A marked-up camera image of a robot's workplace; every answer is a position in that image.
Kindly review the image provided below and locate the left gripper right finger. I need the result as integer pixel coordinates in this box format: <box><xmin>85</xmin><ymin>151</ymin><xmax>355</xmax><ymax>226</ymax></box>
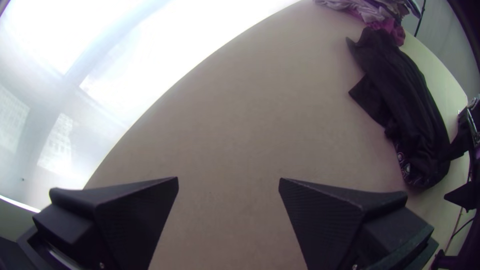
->
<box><xmin>278</xmin><ymin>178</ymin><xmax>437</xmax><ymax>270</ymax></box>

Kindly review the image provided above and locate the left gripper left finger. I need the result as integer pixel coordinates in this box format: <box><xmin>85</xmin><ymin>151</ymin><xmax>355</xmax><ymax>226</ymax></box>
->
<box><xmin>31</xmin><ymin>176</ymin><xmax>180</xmax><ymax>270</ymax></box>

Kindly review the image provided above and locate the black t-shirt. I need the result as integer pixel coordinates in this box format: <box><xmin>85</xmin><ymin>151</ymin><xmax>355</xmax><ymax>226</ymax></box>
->
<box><xmin>345</xmin><ymin>26</ymin><xmax>466</xmax><ymax>188</ymax></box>

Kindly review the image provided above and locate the heap of clothes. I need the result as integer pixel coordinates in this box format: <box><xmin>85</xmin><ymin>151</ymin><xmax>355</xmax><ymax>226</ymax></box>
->
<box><xmin>313</xmin><ymin>0</ymin><xmax>423</xmax><ymax>46</ymax></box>

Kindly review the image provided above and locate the black cable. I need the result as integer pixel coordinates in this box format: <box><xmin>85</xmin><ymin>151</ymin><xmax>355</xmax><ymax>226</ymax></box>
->
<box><xmin>413</xmin><ymin>0</ymin><xmax>427</xmax><ymax>38</ymax></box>

